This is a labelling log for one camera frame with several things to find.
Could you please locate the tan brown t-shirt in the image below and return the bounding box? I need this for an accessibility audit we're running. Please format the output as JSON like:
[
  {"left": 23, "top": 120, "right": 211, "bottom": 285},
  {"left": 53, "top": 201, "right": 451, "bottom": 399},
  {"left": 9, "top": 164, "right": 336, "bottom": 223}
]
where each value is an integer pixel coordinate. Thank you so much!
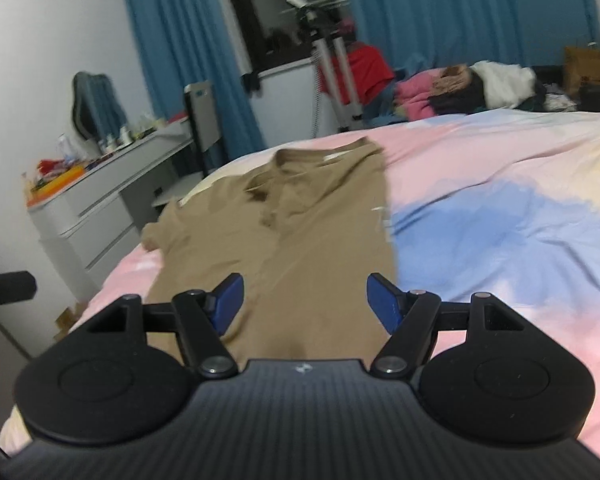
[{"left": 142, "top": 139, "right": 396, "bottom": 364}]

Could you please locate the pile of mixed clothes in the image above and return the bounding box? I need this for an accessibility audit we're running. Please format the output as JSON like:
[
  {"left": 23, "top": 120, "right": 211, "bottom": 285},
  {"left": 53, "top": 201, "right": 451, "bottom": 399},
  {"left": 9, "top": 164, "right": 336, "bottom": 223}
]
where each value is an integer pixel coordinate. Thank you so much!
[{"left": 362, "top": 61, "right": 578, "bottom": 127}]

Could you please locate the white dresser desk with drawers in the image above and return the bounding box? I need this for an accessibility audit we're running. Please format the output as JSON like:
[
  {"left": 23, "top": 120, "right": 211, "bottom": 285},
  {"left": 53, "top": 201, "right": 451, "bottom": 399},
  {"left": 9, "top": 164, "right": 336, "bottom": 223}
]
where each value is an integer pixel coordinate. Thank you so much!
[{"left": 29, "top": 120, "right": 192, "bottom": 302}]

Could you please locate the cardboard box on floor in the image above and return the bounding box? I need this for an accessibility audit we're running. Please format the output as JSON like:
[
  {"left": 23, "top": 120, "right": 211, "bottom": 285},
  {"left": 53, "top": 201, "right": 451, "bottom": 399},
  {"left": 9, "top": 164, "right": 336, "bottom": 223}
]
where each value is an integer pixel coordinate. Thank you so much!
[{"left": 54, "top": 302, "right": 87, "bottom": 341}]

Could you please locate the black chair with white seat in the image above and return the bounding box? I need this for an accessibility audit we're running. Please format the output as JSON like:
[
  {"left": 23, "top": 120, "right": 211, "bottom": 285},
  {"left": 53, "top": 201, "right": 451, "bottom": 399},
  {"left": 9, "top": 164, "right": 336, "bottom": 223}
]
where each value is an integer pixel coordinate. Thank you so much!
[{"left": 152, "top": 80, "right": 228, "bottom": 211}]

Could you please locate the orange box on dresser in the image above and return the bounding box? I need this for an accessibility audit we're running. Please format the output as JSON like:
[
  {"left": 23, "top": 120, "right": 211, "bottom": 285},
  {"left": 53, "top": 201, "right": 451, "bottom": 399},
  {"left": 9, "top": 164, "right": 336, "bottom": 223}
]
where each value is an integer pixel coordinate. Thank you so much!
[{"left": 26, "top": 166, "right": 86, "bottom": 208}]

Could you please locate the clear plastic bottle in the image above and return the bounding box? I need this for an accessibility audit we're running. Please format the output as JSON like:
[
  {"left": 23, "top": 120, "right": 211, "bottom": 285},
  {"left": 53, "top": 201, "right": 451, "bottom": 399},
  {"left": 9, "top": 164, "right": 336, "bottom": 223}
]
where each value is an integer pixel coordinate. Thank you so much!
[{"left": 57, "top": 133, "right": 80, "bottom": 165}]

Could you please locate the red garment on tripod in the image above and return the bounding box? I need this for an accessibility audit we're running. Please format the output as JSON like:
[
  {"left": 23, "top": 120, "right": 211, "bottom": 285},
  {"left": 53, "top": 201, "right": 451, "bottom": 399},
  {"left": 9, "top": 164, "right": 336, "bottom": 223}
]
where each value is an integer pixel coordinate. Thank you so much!
[{"left": 318, "top": 41, "right": 394, "bottom": 106}]

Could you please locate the blue curtain left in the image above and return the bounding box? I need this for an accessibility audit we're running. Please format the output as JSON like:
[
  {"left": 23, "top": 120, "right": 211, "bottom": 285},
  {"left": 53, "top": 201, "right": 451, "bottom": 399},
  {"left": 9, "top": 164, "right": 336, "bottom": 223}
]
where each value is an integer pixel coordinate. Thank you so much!
[{"left": 125, "top": 0, "right": 265, "bottom": 158}]

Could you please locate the blue curtain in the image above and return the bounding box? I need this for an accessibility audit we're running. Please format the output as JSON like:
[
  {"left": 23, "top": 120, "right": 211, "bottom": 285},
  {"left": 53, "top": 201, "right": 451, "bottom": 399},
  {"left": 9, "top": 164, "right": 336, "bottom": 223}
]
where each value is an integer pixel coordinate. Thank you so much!
[
  {"left": 125, "top": 0, "right": 265, "bottom": 158},
  {"left": 351, "top": 0, "right": 600, "bottom": 74}
]

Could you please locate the blue curtain right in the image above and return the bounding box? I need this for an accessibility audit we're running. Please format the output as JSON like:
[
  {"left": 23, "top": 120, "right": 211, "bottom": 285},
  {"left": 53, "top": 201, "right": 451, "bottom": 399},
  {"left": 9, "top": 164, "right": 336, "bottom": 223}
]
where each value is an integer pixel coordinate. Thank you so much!
[{"left": 351, "top": 0, "right": 600, "bottom": 74}]

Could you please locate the brown paper bag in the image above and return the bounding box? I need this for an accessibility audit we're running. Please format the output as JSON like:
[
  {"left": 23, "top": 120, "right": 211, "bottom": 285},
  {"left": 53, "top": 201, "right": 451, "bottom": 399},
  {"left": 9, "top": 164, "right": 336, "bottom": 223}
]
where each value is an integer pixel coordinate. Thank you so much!
[{"left": 564, "top": 47, "right": 600, "bottom": 96}]

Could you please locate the wavy frame vanity mirror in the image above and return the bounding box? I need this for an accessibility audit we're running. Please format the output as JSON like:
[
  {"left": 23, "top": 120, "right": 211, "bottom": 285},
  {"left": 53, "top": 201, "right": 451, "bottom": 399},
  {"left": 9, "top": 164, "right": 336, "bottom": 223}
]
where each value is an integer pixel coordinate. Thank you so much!
[{"left": 71, "top": 72, "right": 128, "bottom": 142}]

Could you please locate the silver camera tripod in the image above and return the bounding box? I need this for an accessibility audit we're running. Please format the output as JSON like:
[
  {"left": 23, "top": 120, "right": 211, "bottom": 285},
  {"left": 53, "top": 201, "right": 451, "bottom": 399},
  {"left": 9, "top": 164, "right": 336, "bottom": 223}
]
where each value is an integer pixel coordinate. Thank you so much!
[{"left": 286, "top": 0, "right": 363, "bottom": 132}]

